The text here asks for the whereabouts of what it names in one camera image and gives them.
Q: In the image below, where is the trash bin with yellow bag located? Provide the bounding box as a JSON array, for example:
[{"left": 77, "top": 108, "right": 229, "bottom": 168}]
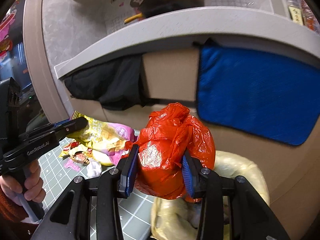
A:
[{"left": 150, "top": 150, "right": 271, "bottom": 240}]

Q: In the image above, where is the red plastic bottle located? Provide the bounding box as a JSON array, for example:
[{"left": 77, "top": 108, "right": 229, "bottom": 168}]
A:
[{"left": 300, "top": 0, "right": 320, "bottom": 34}]

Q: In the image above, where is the white countertop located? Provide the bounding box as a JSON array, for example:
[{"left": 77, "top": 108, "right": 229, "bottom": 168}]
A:
[{"left": 54, "top": 7, "right": 319, "bottom": 79}]

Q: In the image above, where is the yellow label oil bottle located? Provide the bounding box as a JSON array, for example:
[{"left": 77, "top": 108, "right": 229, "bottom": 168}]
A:
[{"left": 286, "top": 0, "right": 304, "bottom": 26}]

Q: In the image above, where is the yellow pink chip bag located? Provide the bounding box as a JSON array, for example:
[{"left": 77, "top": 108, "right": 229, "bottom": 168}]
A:
[{"left": 67, "top": 111, "right": 137, "bottom": 166}]

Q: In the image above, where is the black hanging cloth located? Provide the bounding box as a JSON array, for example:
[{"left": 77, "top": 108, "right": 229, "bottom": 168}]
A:
[{"left": 64, "top": 55, "right": 151, "bottom": 111}]

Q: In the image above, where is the blue hanging towel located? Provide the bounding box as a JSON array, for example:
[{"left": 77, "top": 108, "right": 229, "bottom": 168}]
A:
[{"left": 196, "top": 46, "right": 319, "bottom": 146}]

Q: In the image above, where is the red plastic bag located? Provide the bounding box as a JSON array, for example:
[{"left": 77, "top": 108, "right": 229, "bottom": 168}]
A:
[{"left": 135, "top": 103, "right": 215, "bottom": 203}]

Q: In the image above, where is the white tissue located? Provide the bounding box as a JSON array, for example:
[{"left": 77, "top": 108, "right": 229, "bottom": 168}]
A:
[{"left": 87, "top": 159, "right": 102, "bottom": 178}]

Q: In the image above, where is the person's left hand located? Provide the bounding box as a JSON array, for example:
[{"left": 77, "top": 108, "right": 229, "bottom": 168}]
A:
[{"left": 1, "top": 160, "right": 46, "bottom": 206}]

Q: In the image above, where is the black wok orange handle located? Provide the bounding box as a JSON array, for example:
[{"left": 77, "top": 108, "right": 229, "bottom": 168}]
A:
[{"left": 124, "top": 0, "right": 205, "bottom": 24}]

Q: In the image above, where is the yellow red noodle bag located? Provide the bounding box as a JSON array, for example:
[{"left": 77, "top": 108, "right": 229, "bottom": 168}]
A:
[{"left": 59, "top": 140, "right": 113, "bottom": 166}]

